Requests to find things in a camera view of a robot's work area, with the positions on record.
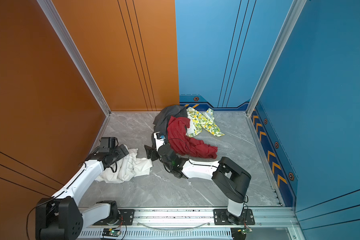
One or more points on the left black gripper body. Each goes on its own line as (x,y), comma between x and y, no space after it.
(119,153)

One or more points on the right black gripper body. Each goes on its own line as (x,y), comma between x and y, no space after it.
(167,165)

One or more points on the white cloth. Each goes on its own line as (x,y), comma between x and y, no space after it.
(127,168)

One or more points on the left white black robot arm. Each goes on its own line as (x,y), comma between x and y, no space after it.
(59,217)

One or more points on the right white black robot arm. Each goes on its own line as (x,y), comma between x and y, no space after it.
(232,180)

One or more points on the red cloth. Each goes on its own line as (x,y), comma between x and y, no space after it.
(184,145)

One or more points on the dark grey cloth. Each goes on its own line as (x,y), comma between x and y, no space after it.
(162,119)

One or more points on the lemon print cloth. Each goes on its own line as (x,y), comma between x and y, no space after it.
(202,121)

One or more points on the left green circuit board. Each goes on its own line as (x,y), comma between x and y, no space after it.
(111,233)

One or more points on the right small circuit board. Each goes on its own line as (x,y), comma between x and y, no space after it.
(240,233)

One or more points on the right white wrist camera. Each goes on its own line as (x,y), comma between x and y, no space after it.
(160,139)

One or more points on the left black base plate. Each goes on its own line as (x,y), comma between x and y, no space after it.
(123,217)

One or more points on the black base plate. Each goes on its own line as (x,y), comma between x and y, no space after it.
(123,217)
(223,217)

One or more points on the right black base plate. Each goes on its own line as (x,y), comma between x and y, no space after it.
(223,217)

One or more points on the aluminium front rail frame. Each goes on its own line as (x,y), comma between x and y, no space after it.
(196,222)

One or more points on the left aluminium corner post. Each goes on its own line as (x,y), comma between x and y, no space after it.
(62,32)

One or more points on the aluminium corner post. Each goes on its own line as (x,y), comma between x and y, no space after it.
(283,36)
(62,32)

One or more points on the right aluminium corner post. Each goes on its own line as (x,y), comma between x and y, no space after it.
(283,36)

